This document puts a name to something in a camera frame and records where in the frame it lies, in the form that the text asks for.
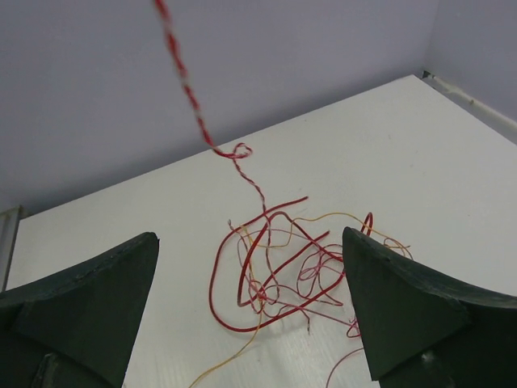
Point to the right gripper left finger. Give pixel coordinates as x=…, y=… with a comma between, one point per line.
x=77, y=327

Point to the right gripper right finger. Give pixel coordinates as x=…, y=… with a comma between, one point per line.
x=422, y=328

